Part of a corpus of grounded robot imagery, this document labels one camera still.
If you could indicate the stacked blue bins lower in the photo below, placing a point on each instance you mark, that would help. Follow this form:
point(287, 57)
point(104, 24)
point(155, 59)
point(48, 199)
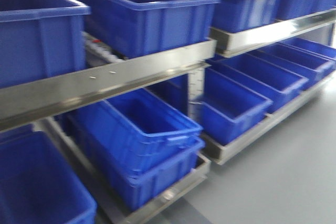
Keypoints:
point(140, 144)

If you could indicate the steel front rail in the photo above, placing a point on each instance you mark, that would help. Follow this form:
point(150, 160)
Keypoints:
point(25, 103)

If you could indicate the large blue crate left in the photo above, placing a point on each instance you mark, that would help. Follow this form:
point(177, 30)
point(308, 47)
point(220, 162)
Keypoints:
point(41, 39)

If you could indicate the blue bin right rack lower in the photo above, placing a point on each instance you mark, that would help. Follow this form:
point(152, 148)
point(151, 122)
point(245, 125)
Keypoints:
point(229, 108)

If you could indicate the large blue crate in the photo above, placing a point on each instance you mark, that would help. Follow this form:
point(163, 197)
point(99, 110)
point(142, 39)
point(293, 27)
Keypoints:
point(41, 39)
point(136, 28)

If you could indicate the large blue crate centre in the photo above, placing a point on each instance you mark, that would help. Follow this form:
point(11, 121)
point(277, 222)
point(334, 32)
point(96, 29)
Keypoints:
point(136, 28)

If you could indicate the blue bin lower left corner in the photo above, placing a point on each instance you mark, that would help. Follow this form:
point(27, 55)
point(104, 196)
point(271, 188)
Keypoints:
point(37, 183)

